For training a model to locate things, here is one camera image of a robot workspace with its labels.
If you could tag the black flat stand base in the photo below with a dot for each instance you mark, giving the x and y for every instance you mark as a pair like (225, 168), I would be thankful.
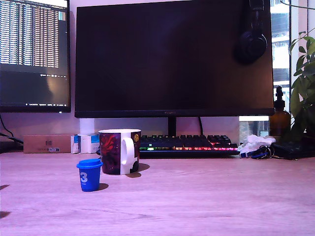
(9, 148)

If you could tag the black window frame bar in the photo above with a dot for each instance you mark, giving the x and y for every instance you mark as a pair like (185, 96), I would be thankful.
(290, 61)

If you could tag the white rectangular block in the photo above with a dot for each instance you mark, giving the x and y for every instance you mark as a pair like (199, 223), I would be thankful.
(86, 126)

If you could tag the blue coffee capsule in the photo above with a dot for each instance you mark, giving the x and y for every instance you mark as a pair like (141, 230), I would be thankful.
(89, 177)

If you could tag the black monitor showing text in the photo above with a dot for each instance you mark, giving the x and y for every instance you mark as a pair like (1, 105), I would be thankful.
(34, 86)

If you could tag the black over-ear headphones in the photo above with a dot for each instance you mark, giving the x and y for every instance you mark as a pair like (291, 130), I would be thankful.
(253, 44)

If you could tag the black backlit keyboard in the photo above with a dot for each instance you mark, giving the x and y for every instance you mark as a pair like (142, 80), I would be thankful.
(187, 145)

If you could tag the green leafy plant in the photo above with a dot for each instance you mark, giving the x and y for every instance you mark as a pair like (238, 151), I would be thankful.
(304, 86)

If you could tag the brown cardboard box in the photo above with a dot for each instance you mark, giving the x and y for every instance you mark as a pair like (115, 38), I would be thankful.
(37, 143)

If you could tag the black wallet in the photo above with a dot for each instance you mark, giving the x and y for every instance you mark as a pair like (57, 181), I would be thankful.
(290, 148)

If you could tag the amber pump bottle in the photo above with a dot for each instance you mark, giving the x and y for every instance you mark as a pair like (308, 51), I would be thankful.
(279, 120)

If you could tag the small white blue box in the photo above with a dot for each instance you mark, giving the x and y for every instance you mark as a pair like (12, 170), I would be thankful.
(94, 143)
(75, 145)
(85, 145)

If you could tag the crumpled white tissue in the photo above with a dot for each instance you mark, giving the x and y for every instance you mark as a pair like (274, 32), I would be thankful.
(258, 140)

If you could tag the large black computer monitor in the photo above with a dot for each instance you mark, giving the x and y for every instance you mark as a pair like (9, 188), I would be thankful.
(160, 61)

